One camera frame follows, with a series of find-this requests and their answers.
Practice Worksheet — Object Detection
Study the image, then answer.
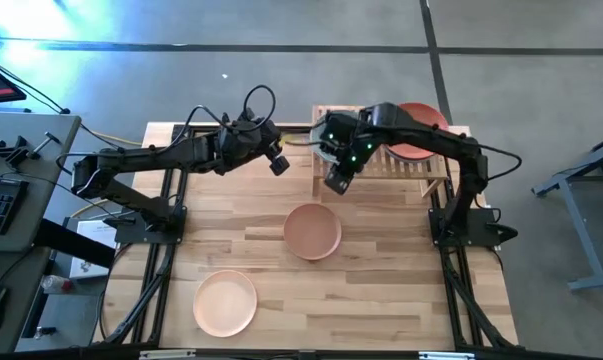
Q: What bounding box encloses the black backlit keyboard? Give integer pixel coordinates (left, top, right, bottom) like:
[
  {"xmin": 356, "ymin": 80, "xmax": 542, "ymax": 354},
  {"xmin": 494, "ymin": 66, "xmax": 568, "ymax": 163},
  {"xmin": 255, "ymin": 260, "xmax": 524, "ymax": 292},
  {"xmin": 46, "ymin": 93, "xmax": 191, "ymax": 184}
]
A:
[{"xmin": 0, "ymin": 175, "xmax": 30, "ymax": 236}]

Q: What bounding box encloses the cream peach plate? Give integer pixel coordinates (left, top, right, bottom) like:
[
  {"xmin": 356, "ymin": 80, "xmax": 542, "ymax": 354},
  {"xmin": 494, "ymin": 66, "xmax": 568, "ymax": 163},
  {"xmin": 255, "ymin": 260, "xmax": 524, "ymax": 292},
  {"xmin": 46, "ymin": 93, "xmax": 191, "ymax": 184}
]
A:
[{"xmin": 192, "ymin": 269, "xmax": 258, "ymax": 339}]

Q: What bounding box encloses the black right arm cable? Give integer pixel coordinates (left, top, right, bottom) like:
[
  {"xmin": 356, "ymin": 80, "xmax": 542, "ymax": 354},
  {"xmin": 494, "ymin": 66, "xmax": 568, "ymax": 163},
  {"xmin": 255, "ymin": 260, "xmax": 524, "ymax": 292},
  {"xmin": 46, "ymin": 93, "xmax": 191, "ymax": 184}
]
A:
[{"xmin": 280, "ymin": 139, "xmax": 524, "ymax": 184}]

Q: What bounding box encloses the wooden slatted shelf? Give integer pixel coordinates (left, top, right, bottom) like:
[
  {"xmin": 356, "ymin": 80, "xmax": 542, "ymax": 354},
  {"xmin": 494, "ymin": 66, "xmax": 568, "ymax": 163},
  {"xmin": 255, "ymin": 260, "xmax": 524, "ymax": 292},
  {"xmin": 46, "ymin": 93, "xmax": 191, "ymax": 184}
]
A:
[{"xmin": 310, "ymin": 104, "xmax": 450, "ymax": 200}]

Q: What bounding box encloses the black clamp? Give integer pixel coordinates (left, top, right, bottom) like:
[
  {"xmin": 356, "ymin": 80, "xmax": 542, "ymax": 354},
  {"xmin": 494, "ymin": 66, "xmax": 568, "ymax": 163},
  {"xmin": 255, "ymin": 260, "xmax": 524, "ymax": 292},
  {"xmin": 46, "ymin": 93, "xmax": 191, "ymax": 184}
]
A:
[{"xmin": 0, "ymin": 135, "xmax": 30, "ymax": 169}]

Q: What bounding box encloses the clear plastic bottle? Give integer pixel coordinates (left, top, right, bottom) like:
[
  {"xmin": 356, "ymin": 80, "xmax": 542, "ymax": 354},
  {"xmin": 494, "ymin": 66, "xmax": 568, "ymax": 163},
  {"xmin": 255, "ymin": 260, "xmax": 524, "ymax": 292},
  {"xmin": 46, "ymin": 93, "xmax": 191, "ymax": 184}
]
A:
[{"xmin": 40, "ymin": 274, "xmax": 76, "ymax": 296}]

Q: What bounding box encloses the blue grey table frame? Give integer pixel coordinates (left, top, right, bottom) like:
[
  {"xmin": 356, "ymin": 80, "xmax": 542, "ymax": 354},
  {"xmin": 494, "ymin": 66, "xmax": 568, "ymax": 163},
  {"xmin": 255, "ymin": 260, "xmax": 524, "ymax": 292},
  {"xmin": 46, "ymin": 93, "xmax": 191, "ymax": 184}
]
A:
[{"xmin": 530, "ymin": 130, "xmax": 603, "ymax": 294}]

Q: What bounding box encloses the orange red plate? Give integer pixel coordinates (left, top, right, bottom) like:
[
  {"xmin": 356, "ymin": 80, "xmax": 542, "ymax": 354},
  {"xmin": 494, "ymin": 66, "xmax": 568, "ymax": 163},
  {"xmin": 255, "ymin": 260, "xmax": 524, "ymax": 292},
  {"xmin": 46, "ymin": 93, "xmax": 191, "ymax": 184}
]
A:
[{"xmin": 384, "ymin": 102, "xmax": 451, "ymax": 162}]

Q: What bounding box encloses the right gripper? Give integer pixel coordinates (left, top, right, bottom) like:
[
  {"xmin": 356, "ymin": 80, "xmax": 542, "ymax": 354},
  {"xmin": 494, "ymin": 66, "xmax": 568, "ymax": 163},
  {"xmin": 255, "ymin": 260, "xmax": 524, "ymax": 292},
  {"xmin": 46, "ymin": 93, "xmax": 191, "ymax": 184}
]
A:
[{"xmin": 322, "ymin": 111, "xmax": 381, "ymax": 169}]

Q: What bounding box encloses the terracotta tan plate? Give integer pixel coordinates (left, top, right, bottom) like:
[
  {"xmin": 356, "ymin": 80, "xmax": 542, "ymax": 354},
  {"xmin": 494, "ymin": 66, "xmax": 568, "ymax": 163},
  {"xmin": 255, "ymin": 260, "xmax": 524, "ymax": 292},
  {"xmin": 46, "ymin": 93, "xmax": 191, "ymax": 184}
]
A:
[{"xmin": 283, "ymin": 202, "xmax": 343, "ymax": 262}]

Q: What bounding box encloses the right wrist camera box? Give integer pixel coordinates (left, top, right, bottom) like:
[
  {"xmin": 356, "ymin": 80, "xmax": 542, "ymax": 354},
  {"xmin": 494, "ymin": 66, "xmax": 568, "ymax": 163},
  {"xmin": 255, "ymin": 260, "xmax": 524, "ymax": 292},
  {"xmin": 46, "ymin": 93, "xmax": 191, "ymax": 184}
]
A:
[{"xmin": 324, "ymin": 163, "xmax": 356, "ymax": 196}]

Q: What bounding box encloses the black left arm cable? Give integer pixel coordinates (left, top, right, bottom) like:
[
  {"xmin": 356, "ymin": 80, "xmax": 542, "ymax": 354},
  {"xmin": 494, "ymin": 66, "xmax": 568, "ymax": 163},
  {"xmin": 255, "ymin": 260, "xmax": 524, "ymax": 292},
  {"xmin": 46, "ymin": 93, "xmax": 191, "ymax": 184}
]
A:
[{"xmin": 153, "ymin": 84, "xmax": 278, "ymax": 151}]

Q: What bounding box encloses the white booklet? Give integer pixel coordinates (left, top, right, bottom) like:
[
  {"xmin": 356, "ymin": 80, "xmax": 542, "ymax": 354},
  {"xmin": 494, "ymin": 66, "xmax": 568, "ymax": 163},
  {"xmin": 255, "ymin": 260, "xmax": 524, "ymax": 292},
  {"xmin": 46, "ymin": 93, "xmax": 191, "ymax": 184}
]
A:
[{"xmin": 69, "ymin": 218, "xmax": 118, "ymax": 279}]

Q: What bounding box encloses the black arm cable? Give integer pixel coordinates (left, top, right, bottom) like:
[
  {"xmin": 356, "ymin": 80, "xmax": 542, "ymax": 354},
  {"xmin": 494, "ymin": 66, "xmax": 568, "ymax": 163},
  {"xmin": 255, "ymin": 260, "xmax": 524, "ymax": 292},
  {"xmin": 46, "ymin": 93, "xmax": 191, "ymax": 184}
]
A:
[
  {"xmin": 153, "ymin": 84, "xmax": 278, "ymax": 151},
  {"xmin": 280, "ymin": 139, "xmax": 524, "ymax": 184}
]

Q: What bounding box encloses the black monitor cable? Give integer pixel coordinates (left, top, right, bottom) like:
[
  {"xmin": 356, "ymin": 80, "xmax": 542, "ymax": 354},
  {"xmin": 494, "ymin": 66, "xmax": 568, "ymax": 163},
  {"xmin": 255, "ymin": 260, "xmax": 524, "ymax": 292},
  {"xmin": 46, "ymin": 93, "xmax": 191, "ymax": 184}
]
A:
[{"xmin": 0, "ymin": 62, "xmax": 142, "ymax": 161}]

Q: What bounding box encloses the yellow cable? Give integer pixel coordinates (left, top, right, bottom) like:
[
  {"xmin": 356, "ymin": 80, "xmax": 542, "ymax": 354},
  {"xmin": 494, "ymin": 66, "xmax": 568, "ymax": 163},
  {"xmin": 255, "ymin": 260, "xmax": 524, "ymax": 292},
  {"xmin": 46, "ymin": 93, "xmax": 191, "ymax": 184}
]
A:
[{"xmin": 70, "ymin": 128, "xmax": 143, "ymax": 221}]

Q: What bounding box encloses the silver metal bracket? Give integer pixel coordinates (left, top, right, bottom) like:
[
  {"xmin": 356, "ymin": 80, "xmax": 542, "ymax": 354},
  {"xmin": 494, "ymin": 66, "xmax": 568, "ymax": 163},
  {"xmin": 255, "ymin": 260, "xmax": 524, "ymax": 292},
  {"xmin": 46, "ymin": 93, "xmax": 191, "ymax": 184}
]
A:
[
  {"xmin": 418, "ymin": 351, "xmax": 477, "ymax": 360},
  {"xmin": 138, "ymin": 349, "xmax": 197, "ymax": 360}
]

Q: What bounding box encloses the metal handled clamp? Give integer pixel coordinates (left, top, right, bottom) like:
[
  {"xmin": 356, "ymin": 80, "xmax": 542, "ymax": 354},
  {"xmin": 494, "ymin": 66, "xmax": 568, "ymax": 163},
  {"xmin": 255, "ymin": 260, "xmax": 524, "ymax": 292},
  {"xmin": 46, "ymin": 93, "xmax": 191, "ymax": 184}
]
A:
[{"xmin": 28, "ymin": 130, "xmax": 62, "ymax": 161}]

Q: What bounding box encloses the grey side desk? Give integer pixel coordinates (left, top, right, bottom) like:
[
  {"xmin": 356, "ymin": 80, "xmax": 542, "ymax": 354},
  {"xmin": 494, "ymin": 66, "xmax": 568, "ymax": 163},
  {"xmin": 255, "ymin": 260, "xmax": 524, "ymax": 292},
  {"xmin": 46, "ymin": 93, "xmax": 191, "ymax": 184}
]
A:
[{"xmin": 0, "ymin": 110, "xmax": 82, "ymax": 354}]

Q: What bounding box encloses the black flat bar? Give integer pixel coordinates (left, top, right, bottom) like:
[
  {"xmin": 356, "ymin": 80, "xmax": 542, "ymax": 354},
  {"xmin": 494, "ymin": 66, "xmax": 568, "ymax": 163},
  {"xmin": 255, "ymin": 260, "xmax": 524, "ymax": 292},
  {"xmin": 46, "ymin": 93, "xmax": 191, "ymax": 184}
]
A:
[{"xmin": 33, "ymin": 218, "xmax": 117, "ymax": 269}]

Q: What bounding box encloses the black aluminium frame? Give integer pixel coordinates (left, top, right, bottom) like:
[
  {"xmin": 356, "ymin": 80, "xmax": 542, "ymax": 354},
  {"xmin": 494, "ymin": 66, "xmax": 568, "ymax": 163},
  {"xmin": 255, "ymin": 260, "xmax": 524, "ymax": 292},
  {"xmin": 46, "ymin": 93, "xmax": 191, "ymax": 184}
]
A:
[{"xmin": 91, "ymin": 122, "xmax": 521, "ymax": 360}]

